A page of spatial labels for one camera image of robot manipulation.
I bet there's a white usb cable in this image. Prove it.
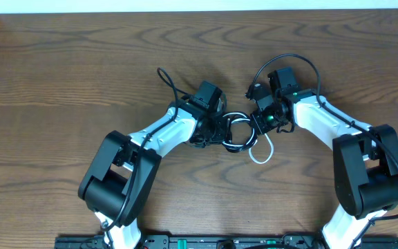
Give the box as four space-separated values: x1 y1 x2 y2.
223 112 275 165

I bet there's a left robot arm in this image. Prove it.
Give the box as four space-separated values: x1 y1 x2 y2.
77 81 226 248

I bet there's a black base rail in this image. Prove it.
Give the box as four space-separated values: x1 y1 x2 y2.
54 231 398 249

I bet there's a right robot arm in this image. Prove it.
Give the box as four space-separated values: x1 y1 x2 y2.
245 67 398 248

